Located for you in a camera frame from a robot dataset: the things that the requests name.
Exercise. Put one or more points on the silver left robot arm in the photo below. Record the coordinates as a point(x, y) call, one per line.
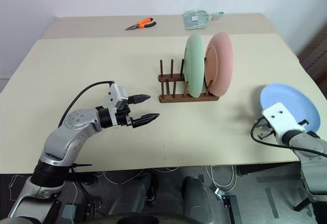
point(66, 137)

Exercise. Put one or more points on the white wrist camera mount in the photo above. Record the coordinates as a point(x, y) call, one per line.
point(281, 120)
point(113, 98)

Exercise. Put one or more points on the dark rounded shape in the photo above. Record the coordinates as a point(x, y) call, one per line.
point(196, 198)
point(132, 193)

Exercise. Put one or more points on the green plate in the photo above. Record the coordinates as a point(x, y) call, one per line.
point(194, 68)

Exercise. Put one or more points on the blue plate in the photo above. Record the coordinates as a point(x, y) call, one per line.
point(293, 101)

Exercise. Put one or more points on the wooden dish rack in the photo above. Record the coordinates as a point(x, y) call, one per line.
point(189, 98)

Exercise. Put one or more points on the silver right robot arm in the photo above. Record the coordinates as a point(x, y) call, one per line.
point(314, 173)

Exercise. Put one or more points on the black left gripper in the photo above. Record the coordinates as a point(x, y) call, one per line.
point(124, 117)

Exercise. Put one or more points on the black electronics box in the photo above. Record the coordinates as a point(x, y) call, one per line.
point(84, 210)

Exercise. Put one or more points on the clear plastic bag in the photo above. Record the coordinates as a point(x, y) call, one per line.
point(196, 19)

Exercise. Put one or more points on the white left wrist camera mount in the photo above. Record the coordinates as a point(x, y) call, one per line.
point(113, 98)

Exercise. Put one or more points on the pink plate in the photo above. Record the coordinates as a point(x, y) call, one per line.
point(223, 65)

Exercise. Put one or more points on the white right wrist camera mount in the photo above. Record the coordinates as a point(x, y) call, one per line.
point(281, 120)

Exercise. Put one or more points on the black metal bracket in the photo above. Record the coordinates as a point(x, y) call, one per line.
point(231, 206)

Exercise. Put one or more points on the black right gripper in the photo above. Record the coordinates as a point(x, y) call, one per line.
point(265, 130)

